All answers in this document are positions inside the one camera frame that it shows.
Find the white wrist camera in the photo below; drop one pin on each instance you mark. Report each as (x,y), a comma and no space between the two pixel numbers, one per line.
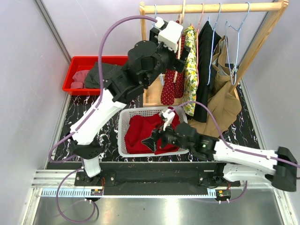
(167,115)
(169,33)

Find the white cable duct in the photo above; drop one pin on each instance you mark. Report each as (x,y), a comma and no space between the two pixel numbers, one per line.
(109,193)

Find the red skirt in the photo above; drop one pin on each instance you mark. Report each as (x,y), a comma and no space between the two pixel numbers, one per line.
(140,128)

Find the dark striped shirt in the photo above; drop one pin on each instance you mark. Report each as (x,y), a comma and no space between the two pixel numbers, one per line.
(92,80)

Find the tan garment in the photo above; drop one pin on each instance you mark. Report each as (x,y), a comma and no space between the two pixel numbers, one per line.
(224,106)

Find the pink wire hanger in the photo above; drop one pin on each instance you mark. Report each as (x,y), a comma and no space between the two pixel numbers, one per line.
(202,13)

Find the pink cloth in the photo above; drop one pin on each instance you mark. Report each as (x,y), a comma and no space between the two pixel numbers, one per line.
(79,79)

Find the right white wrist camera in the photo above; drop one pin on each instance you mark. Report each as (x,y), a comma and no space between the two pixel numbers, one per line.
(167,115)

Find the yellow floral garment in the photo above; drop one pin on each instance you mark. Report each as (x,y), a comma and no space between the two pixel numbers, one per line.
(190,72)

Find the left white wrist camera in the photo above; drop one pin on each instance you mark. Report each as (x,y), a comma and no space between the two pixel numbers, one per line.
(169,33)

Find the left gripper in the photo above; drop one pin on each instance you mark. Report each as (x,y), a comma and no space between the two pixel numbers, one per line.
(177,64)

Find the light blue wire hanger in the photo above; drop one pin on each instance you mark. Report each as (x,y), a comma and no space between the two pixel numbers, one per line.
(161,77)

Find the black garment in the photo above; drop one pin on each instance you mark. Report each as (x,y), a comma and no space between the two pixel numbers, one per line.
(207,42)

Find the red plastic bin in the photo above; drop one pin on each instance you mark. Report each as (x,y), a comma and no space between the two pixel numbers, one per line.
(79,63)

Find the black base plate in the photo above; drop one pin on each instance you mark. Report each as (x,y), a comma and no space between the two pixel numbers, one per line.
(170,178)

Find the wooden hanger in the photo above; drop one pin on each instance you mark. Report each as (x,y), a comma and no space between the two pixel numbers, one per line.
(181,19)

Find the red polka dot garment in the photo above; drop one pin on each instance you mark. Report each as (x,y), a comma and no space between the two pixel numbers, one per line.
(173,87)

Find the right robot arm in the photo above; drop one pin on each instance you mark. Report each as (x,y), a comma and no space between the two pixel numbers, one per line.
(276,167)

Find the empty blue wire hanger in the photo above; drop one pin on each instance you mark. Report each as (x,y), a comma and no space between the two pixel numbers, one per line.
(234,69)

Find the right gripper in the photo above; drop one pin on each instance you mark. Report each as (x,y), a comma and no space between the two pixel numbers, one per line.
(157,133)

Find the white plastic basket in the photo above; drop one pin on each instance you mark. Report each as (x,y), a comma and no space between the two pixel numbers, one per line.
(123,126)

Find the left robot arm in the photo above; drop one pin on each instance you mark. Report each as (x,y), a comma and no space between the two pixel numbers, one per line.
(145,62)

